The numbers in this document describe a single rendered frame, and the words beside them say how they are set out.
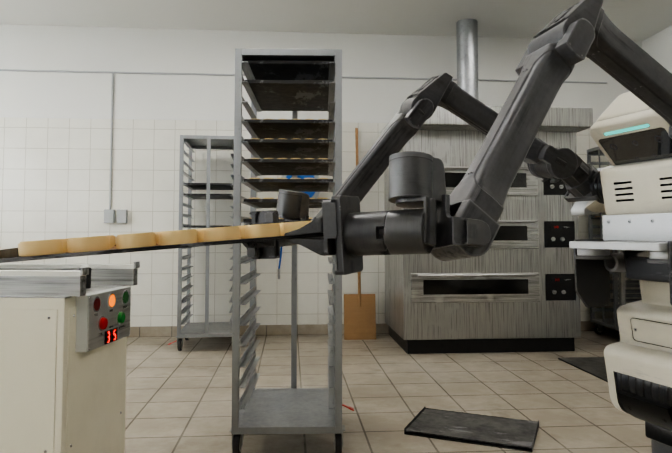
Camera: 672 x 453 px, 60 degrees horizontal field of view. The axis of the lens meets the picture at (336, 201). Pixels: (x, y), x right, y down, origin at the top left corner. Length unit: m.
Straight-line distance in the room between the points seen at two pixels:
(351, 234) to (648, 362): 0.86
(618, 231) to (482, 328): 3.65
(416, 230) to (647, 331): 0.86
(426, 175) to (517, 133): 0.18
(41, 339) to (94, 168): 4.57
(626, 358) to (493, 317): 3.64
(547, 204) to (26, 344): 4.33
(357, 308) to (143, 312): 2.05
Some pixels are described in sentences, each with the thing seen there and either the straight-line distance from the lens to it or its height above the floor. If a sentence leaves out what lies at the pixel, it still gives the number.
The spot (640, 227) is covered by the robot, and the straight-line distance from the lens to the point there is 1.43.
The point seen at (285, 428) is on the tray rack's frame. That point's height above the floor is 0.14.
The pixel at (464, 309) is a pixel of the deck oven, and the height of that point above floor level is 0.36.
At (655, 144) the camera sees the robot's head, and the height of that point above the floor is 1.18.
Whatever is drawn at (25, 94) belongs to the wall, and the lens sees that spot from 6.42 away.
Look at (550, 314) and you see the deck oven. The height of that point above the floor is 0.31.
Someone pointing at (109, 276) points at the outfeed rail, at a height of 0.87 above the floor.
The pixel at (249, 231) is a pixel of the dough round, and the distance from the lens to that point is 0.82.
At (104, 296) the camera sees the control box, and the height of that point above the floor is 0.83.
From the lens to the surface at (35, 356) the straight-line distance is 1.60.
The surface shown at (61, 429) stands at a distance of 1.60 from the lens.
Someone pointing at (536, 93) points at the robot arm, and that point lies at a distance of 0.91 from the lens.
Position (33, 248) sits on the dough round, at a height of 0.97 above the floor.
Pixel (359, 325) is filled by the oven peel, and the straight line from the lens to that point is 5.56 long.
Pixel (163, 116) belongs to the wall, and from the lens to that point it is 5.99.
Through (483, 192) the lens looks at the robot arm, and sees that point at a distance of 0.78.
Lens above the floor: 0.99
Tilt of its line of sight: 3 degrees up
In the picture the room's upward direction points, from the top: straight up
